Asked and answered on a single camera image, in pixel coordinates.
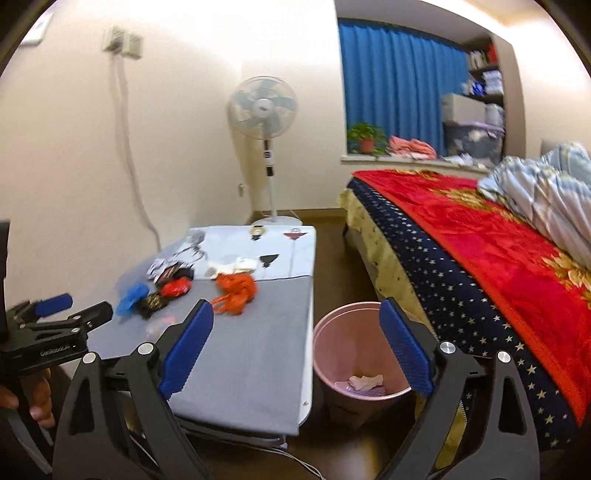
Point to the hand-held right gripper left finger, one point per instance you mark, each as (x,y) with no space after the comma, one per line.
(187,348)

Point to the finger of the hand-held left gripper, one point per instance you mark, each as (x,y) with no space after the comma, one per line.
(92,316)
(53,304)

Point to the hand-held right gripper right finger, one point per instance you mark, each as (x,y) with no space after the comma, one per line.
(406,350)

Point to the blue plastic wrapper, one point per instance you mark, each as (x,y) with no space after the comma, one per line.
(131,300)

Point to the pink plastic bin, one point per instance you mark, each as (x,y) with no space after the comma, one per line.
(332,341)

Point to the person's left hand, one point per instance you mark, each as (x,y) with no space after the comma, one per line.
(42,397)

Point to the white crumpled tissue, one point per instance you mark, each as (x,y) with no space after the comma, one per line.
(365,381)

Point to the black gold wrapper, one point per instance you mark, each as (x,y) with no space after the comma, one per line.
(152,304)

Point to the red foil packet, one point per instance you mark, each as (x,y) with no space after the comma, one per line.
(176,287)

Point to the grey table cloth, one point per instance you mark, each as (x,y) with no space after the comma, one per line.
(258,350)

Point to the navy starry bedsheet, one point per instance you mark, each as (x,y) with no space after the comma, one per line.
(443,286)

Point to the orange net bag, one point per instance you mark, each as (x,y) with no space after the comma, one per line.
(235,290)

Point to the black plastic scrap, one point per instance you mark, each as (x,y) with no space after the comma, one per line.
(180,270)

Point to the crumpled black white wrapper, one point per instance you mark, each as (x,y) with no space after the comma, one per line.
(159,267)

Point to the white crumpled paper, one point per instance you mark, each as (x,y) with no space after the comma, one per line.
(231,266)

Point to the striped black white wrapper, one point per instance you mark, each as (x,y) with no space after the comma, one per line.
(191,244)

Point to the red floral blanket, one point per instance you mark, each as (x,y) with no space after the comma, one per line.
(475,240)

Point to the white windowsill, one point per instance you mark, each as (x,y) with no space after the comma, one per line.
(392,161)

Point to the pink folded clothes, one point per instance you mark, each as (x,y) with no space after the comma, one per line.
(413,146)

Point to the potted green plant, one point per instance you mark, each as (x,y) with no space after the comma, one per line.
(367,145)

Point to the striped blue white quilt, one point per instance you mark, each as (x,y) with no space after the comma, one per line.
(549,194)

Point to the clear storage box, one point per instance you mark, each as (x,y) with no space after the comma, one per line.
(471,143)

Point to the cardboard box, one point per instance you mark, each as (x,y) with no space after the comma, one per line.
(461,108)

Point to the white standing fan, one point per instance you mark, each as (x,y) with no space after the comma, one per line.
(263,106)

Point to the blue curtain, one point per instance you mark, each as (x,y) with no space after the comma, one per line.
(397,83)

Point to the white wall socket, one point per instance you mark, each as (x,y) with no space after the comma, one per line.
(122,42)

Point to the wooden wall shelf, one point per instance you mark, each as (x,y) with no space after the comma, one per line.
(485,69)

